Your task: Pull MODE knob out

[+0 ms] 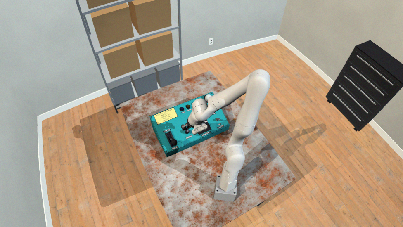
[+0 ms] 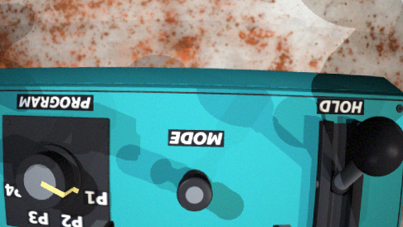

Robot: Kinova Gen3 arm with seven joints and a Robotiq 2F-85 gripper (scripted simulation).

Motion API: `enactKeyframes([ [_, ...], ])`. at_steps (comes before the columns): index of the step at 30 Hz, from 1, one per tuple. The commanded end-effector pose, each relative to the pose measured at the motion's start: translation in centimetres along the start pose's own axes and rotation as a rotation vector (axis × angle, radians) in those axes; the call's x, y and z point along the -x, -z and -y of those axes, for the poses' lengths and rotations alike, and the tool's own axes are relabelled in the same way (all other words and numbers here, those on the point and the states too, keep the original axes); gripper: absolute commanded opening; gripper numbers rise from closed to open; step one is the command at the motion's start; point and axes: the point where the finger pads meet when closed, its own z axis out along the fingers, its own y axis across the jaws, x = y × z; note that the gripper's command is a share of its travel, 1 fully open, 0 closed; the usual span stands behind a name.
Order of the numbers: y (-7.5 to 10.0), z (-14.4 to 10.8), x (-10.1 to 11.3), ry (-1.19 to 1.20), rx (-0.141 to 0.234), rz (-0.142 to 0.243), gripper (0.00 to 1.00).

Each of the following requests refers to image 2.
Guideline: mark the dark teal console box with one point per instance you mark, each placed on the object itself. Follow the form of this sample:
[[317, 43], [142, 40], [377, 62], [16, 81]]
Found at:
[[112, 143]]

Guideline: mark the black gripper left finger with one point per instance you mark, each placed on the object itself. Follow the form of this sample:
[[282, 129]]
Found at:
[[103, 223]]

